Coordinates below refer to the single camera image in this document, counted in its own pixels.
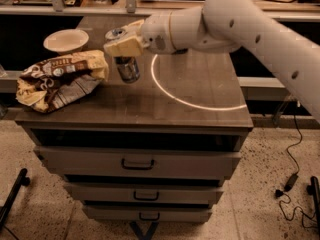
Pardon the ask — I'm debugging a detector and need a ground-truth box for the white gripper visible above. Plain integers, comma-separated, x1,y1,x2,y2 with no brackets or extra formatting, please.
104,13,176,57

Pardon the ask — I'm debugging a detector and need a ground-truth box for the red bull can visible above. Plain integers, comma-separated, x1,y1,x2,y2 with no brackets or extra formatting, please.
105,27,141,84

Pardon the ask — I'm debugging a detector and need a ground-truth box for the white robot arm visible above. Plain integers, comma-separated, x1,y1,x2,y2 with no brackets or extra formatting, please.
104,0,320,121

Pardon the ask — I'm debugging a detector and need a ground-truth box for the white bowl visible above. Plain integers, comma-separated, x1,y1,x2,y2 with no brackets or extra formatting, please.
43,29,89,54

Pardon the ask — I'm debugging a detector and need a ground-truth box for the brown yellow chip bag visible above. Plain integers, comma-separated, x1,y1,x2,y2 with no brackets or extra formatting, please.
16,50,109,113

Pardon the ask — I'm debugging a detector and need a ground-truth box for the grey drawer cabinet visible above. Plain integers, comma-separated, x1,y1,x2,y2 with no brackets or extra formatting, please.
14,15,254,224

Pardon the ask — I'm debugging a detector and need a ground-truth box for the top drawer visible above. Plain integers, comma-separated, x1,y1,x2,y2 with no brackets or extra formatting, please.
34,146,241,180

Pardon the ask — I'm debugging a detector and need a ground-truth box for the drawer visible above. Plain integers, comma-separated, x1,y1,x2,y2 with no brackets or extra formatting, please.
34,146,241,180
83,206,212,223
64,183,223,207

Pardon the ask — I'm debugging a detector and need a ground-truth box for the middle drawer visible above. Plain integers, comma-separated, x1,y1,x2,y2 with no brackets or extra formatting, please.
64,183,223,207

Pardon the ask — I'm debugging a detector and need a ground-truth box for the bottom drawer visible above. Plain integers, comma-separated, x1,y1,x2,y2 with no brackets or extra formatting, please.
83,206,212,223

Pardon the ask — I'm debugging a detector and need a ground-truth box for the black stand leg left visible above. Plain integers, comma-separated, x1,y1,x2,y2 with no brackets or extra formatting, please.
0,168,30,231

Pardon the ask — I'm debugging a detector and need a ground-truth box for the black stand leg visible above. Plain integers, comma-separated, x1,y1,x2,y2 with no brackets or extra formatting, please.
0,168,30,231
307,176,320,235

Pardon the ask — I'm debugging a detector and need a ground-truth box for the black stand leg right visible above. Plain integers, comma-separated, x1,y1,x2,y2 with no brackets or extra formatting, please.
307,176,320,235

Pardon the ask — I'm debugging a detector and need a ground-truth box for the black power cable with adapter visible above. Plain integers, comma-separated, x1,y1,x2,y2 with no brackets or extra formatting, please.
274,112,318,230

